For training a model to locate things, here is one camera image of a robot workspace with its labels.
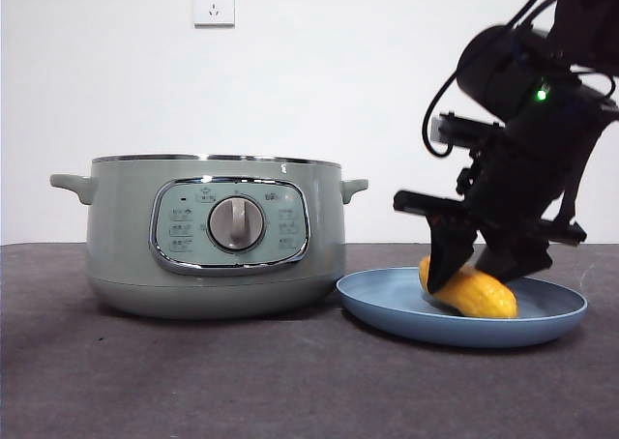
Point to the pale green electric steamer pot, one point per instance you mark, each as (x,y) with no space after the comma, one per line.
(121,241)

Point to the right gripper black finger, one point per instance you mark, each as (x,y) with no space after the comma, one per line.
(450,250)
(517,262)

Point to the yellow corn cob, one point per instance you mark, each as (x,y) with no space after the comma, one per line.
(483,299)

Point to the blue round plate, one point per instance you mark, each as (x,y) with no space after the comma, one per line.
(387,308)

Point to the white wall socket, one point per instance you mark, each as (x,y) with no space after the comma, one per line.
(215,4)

